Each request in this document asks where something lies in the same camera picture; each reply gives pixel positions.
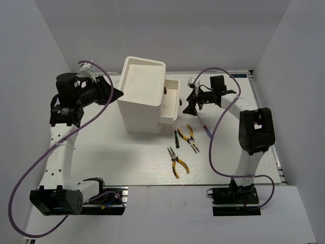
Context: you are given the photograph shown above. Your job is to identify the blue handled screwdriver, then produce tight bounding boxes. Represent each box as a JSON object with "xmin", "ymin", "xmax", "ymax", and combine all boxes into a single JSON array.
[{"xmin": 197, "ymin": 115, "xmax": 212, "ymax": 138}]

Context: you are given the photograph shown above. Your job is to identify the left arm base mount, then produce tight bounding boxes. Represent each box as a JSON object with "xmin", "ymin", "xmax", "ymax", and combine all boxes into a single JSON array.
[{"xmin": 80, "ymin": 186, "xmax": 128, "ymax": 216}]

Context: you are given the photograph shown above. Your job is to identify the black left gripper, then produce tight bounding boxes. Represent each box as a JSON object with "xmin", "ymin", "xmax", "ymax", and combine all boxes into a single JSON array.
[{"xmin": 75, "ymin": 75, "xmax": 124, "ymax": 108}]

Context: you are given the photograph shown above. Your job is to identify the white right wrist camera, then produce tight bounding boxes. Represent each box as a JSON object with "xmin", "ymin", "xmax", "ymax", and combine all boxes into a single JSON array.
[{"xmin": 187, "ymin": 77, "xmax": 200, "ymax": 96}]

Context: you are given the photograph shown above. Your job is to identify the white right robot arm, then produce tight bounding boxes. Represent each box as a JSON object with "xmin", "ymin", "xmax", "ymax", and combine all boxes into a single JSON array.
[{"xmin": 183, "ymin": 75, "xmax": 275, "ymax": 203}]

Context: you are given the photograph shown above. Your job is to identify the slim green precision screwdriver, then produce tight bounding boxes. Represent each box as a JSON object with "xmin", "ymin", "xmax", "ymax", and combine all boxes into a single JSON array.
[{"xmin": 174, "ymin": 129, "xmax": 180, "ymax": 148}]

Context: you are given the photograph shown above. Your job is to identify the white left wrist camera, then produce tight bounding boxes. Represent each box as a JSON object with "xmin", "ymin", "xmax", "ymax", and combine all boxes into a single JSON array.
[{"xmin": 78, "ymin": 60, "xmax": 96, "ymax": 82}]

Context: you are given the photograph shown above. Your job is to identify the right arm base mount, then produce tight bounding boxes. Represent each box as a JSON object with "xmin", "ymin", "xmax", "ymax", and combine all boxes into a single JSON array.
[{"xmin": 206, "ymin": 187, "xmax": 261, "ymax": 217}]

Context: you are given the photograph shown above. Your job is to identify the yellow needle-nose pliers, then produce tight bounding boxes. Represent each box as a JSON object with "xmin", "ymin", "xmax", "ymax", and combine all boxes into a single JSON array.
[
  {"xmin": 177, "ymin": 125, "xmax": 200, "ymax": 154},
  {"xmin": 167, "ymin": 147, "xmax": 190, "ymax": 179}
]

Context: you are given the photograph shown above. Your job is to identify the white drawer cabinet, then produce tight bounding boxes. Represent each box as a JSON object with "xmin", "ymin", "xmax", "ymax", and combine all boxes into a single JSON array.
[{"xmin": 117, "ymin": 56, "xmax": 176, "ymax": 135}]

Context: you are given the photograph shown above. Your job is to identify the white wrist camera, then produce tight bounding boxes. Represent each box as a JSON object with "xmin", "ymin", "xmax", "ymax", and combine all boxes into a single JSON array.
[
  {"xmin": 78, "ymin": 60, "xmax": 96, "ymax": 82},
  {"xmin": 187, "ymin": 77, "xmax": 200, "ymax": 96}
]

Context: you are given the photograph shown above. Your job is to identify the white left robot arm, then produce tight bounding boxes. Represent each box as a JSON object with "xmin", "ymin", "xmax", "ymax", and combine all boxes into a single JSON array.
[{"xmin": 29, "ymin": 73, "xmax": 123, "ymax": 216}]

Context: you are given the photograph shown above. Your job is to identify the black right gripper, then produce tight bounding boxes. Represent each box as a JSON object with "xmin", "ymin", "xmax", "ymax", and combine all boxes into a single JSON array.
[{"xmin": 182, "ymin": 86, "xmax": 215, "ymax": 116}]

